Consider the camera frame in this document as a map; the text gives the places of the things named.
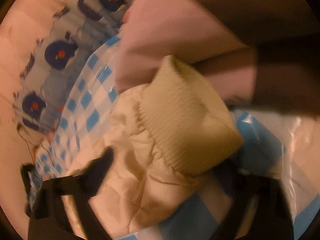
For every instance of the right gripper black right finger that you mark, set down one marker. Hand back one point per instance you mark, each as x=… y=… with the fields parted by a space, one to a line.
x=259 y=208

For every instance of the blue checkered plastic storage bag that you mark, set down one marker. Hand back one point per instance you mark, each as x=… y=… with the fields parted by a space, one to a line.
x=273 y=143

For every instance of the cream quilted puffer jacket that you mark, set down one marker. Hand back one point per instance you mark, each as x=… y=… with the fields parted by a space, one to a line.
x=165 y=136

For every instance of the whale print bed sheet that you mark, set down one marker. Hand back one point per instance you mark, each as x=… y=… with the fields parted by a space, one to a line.
x=78 y=29

